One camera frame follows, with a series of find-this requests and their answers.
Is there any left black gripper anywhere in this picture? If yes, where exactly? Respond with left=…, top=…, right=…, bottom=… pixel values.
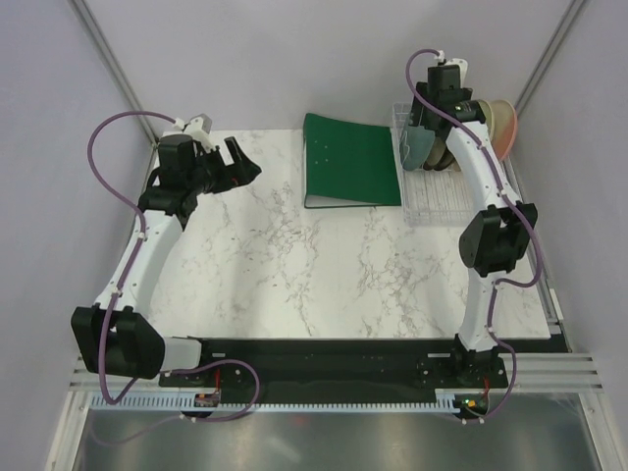
left=186, top=137, right=260, bottom=195

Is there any grey-blue plate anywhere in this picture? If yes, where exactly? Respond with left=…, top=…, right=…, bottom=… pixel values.
left=399, top=126, right=436, bottom=172

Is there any red rimmed cream plate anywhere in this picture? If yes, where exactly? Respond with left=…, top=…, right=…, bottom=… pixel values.
left=422, top=139, right=446, bottom=171

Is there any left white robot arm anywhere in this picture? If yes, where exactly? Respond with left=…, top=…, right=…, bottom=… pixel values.
left=71, top=133, right=261, bottom=386

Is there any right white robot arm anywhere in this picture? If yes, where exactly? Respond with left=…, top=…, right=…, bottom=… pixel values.
left=409, top=60, right=538, bottom=388

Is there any pale green plate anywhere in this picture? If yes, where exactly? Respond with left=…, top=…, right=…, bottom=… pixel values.
left=471, top=99, right=496, bottom=139

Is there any pink and cream plate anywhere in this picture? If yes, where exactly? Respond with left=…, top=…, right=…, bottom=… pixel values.
left=490, top=99, right=518, bottom=162

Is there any dark rimmed beige plate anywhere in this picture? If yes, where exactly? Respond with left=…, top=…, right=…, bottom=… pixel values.
left=435, top=148, right=456, bottom=171

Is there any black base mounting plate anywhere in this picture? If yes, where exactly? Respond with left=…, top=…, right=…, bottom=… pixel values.
left=157, top=337, right=511, bottom=393

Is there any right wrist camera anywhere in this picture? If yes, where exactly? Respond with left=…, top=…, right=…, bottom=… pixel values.
left=437, top=49, right=468, bottom=77

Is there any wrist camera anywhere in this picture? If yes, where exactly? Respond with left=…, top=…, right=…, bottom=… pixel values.
left=183, top=114, right=215, bottom=152
left=437, top=49, right=468, bottom=77

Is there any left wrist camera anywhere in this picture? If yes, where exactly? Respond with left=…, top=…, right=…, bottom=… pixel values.
left=183, top=114, right=215, bottom=152

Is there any green ring binder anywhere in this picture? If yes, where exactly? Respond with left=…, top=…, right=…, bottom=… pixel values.
left=302, top=113, right=401, bottom=209

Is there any white wire dish rack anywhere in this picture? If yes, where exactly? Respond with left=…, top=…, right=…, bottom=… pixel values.
left=391, top=103, right=475, bottom=227

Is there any right aluminium corner post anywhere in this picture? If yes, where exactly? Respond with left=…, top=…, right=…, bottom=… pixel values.
left=514, top=0, right=590, bottom=115

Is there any aluminium corner post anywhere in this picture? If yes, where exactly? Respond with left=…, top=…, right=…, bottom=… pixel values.
left=514, top=0, right=590, bottom=115
left=68, top=0, right=159, bottom=146

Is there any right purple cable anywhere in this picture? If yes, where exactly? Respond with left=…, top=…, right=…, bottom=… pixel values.
left=405, top=47, right=544, bottom=424

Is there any purple cable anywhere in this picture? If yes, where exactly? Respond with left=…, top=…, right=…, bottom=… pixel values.
left=86, top=110, right=262, bottom=446
left=405, top=47, right=544, bottom=424

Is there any left aluminium corner post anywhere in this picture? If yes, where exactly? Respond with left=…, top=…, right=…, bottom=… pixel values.
left=68, top=0, right=159, bottom=146

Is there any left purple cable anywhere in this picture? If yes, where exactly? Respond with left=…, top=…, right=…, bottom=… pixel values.
left=86, top=110, right=262, bottom=446

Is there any aluminium frame rail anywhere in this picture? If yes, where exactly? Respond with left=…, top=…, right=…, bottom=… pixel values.
left=69, top=353, right=603, bottom=393

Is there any white slotted cable duct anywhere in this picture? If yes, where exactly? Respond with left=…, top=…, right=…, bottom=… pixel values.
left=89, top=392, right=488, bottom=413

